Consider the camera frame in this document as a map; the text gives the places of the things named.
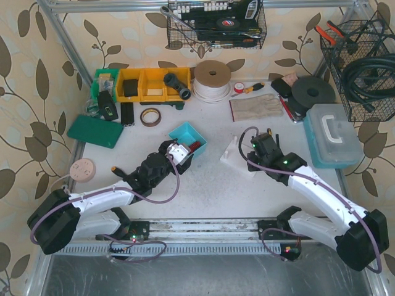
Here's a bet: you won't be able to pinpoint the red white tape roll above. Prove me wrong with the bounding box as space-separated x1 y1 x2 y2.
233 82 244 94

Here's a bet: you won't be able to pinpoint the coiled black hose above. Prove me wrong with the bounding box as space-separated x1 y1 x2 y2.
342 18 395 107

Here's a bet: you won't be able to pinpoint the top wire basket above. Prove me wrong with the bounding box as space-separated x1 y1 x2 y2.
160 1 267 52

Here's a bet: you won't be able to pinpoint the long red spring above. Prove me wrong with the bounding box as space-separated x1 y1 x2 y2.
188 141 201 153

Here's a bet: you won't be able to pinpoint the black ribbed block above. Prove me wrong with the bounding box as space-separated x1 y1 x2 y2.
120 102 135 127

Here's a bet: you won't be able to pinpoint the green storage bin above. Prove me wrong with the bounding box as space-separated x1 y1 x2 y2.
91 69 119 103

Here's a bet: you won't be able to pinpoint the round beige power socket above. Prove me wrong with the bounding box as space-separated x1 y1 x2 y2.
69 158 96 183

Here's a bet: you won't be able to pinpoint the black box in bin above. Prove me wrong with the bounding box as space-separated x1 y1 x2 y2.
123 79 138 97

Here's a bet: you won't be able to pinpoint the black disc spool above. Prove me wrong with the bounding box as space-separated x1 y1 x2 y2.
288 76 336 115

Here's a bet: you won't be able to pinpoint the white peg board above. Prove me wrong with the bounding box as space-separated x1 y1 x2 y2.
220 136 256 178

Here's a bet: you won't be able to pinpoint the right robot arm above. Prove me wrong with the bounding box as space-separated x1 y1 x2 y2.
238 126 389 274

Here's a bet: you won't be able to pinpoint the yellow black screwdriver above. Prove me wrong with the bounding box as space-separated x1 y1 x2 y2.
231 82 265 97

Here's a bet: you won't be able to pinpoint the wire basket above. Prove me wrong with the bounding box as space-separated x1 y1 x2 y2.
320 18 394 122
160 1 267 52

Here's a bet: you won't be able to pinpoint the white cable spool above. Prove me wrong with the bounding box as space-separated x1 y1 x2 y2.
193 60 231 104

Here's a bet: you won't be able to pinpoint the right wire basket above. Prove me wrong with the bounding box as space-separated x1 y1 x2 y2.
320 18 394 122

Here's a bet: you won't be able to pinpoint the green bin rail base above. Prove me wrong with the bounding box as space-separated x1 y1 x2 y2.
139 102 185 110

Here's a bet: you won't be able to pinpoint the brown tape roll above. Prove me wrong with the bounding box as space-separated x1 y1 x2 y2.
140 108 162 127

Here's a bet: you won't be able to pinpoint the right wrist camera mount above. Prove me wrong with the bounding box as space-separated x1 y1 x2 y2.
251 133 276 154

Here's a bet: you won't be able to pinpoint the orange handled pliers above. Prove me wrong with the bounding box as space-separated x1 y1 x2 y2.
314 20 345 46

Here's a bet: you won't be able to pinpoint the beige work glove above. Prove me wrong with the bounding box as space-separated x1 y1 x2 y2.
229 94 283 121

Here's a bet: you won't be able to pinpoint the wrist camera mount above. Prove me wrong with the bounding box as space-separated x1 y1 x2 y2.
167 143 191 165
251 133 276 154

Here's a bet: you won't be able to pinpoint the silver wrench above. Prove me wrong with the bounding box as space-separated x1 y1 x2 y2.
160 6 195 31

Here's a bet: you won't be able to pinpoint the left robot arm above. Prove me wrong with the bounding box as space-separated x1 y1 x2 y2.
27 139 193 255

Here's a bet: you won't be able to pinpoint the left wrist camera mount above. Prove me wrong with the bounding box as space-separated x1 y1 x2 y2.
167 143 191 165

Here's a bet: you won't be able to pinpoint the metal nail pin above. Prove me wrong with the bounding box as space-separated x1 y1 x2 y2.
111 166 127 179

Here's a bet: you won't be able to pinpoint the light blue plastic box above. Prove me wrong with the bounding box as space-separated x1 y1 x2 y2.
168 121 207 157

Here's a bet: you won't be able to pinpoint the yellow storage bin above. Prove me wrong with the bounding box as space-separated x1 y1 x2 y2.
115 67 191 103

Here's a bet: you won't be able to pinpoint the black electrical tape roll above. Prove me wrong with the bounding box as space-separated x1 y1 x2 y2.
215 17 240 31

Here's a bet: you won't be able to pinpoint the black green meter device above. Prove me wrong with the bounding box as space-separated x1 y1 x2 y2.
97 91 119 121

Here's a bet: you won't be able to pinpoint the small hammer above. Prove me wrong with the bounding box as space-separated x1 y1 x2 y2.
275 134 280 148

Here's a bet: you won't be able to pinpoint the grey pipe fitting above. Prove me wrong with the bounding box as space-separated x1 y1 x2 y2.
164 73 191 101

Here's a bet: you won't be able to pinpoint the clear toolbox white handle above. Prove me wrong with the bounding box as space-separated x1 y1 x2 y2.
303 104 364 169

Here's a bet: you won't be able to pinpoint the green plastic lid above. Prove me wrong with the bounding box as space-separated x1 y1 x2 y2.
67 115 123 149

